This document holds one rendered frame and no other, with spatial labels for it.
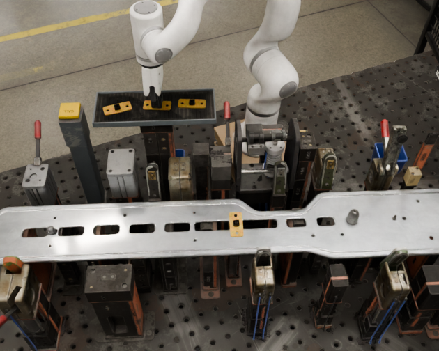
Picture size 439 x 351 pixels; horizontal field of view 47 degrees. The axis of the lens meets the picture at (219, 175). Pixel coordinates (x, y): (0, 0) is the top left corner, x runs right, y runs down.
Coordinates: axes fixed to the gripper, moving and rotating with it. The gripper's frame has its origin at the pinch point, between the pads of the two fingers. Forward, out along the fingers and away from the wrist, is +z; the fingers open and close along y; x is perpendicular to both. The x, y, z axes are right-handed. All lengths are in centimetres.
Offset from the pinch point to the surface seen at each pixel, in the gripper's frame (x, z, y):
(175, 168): 6.5, 10.6, 18.2
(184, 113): 8.5, 2.5, 3.2
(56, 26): -106, 118, -201
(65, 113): -27.2, 2.5, 4.6
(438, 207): 85, 19, 24
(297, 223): 43, 20, 30
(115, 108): -12.4, 1.6, 2.9
